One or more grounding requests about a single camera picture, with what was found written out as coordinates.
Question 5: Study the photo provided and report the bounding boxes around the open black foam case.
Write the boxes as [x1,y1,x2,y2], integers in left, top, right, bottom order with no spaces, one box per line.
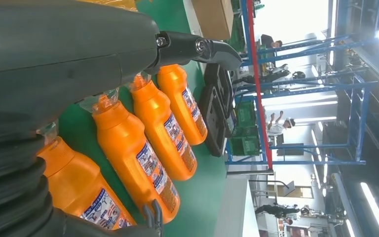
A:
[198,63,235,158]

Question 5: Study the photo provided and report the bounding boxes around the green crates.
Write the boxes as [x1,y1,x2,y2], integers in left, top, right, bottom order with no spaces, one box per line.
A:
[229,100,262,157]

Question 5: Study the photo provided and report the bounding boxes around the white table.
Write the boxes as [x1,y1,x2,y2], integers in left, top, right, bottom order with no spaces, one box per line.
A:
[213,173,261,237]

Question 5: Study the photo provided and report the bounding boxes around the blue metal rack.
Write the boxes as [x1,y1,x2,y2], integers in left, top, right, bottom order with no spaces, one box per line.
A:
[225,0,379,166]

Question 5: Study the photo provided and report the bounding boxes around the yellow plastic sheet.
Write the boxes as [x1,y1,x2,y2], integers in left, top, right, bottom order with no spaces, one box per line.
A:
[76,0,140,12]

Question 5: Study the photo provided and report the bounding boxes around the cardboard box with yellow label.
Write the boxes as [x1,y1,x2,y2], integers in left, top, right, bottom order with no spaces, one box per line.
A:
[191,0,234,41]

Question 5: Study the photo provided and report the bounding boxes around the red pole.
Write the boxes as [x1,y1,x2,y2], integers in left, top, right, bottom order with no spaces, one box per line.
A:
[245,0,274,171]

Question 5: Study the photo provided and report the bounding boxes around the person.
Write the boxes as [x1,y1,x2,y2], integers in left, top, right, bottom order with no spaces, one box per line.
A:
[255,203,301,219]
[261,34,283,50]
[266,110,296,137]

